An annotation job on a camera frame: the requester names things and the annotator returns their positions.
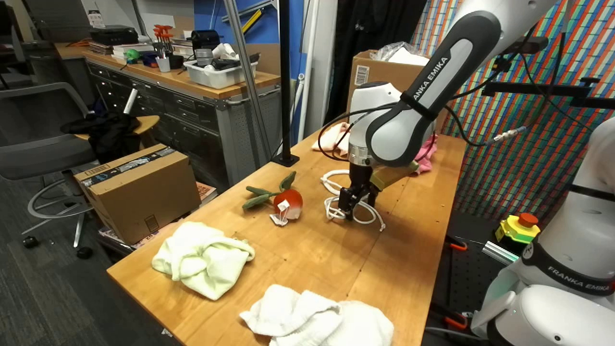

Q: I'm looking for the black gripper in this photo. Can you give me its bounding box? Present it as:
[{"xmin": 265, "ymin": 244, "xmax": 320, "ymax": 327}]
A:
[{"xmin": 336, "ymin": 161, "xmax": 380, "ymax": 219}]

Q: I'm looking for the thin white knotted cord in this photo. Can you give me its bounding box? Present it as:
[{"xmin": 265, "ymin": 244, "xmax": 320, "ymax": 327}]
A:
[{"xmin": 322, "ymin": 192, "xmax": 388, "ymax": 235}]

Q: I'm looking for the pale peach cloth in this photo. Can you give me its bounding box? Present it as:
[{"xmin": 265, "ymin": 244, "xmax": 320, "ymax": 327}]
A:
[{"xmin": 309, "ymin": 123, "xmax": 353, "ymax": 158}]

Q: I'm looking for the red plush vegetable green leaf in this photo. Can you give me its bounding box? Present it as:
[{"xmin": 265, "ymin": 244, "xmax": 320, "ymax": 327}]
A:
[{"xmin": 240, "ymin": 169, "xmax": 305, "ymax": 223}]

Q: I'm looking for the white cloth bag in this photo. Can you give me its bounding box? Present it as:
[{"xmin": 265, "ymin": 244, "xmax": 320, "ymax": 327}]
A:
[{"xmin": 238, "ymin": 283, "xmax": 395, "ymax": 346}]

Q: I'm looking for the light green cloth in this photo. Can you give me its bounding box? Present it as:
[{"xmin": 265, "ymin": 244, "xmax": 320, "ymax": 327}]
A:
[{"xmin": 149, "ymin": 221, "xmax": 257, "ymax": 304}]

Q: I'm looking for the black orange table clamp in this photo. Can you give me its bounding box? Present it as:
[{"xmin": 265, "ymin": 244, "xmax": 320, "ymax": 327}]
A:
[
  {"xmin": 445, "ymin": 236, "xmax": 470, "ymax": 256},
  {"xmin": 440, "ymin": 309, "xmax": 476, "ymax": 334}
]

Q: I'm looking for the cardboard box with white labels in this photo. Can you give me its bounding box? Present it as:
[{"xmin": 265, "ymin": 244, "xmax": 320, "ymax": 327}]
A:
[{"xmin": 345, "ymin": 48, "xmax": 432, "ymax": 111}]

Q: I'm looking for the yellow red emergency stop button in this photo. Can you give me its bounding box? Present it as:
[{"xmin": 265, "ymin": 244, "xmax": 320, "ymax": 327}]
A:
[{"xmin": 493, "ymin": 210, "xmax": 543, "ymax": 248}]

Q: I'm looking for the silver metal pole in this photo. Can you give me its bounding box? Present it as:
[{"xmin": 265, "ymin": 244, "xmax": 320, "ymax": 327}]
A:
[{"xmin": 219, "ymin": 0, "xmax": 274, "ymax": 169}]

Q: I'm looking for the grey workbench with wooden top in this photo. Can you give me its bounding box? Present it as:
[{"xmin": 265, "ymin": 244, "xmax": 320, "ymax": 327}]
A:
[{"xmin": 53, "ymin": 40, "xmax": 284, "ymax": 188}]

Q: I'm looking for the white plastic bin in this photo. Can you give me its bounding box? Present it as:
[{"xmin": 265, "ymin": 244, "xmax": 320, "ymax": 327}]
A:
[{"xmin": 182, "ymin": 56, "xmax": 259, "ymax": 90}]

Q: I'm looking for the cardboard box with black tape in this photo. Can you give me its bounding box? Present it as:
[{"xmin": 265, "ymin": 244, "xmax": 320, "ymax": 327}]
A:
[{"xmin": 73, "ymin": 142, "xmax": 203, "ymax": 246}]

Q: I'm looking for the black mounting bar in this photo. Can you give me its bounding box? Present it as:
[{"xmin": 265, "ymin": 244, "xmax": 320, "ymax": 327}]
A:
[{"xmin": 478, "ymin": 75, "xmax": 615, "ymax": 111}]

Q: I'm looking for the wooden stool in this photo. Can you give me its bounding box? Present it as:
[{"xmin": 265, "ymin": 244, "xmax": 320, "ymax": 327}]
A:
[{"xmin": 74, "ymin": 113, "xmax": 161, "ymax": 146}]

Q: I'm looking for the black garment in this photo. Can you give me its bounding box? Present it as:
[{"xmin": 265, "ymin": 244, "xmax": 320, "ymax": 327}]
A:
[{"xmin": 61, "ymin": 111, "xmax": 144, "ymax": 163}]

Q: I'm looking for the grey office chair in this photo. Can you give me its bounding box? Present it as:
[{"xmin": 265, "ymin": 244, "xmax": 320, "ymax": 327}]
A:
[{"xmin": 0, "ymin": 81, "xmax": 98, "ymax": 258}]

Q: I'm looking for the white braided rope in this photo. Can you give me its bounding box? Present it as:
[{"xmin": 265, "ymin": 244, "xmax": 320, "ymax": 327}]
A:
[{"xmin": 319, "ymin": 167, "xmax": 361, "ymax": 198}]

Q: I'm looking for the olive wrist camera box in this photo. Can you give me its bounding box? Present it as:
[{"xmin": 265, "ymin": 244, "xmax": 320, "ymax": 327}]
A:
[{"xmin": 372, "ymin": 163, "xmax": 409, "ymax": 192}]

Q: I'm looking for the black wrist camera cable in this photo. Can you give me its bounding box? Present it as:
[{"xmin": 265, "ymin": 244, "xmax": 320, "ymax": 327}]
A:
[{"xmin": 315, "ymin": 104, "xmax": 390, "ymax": 163}]

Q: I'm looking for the black camera stand pole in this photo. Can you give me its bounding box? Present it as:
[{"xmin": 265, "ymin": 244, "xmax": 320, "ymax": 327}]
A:
[{"xmin": 274, "ymin": 0, "xmax": 301, "ymax": 167}]

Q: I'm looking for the small grey metal bracket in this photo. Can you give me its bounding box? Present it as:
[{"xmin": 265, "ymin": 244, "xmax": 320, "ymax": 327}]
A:
[{"xmin": 480, "ymin": 238, "xmax": 522, "ymax": 265}]

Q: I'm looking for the black stereo camera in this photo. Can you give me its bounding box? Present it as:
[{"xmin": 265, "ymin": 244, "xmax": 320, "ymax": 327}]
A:
[{"xmin": 501, "ymin": 35, "xmax": 549, "ymax": 58}]

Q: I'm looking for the white floor hose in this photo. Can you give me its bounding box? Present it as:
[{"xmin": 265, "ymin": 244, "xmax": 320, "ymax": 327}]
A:
[{"xmin": 19, "ymin": 177, "xmax": 96, "ymax": 238}]

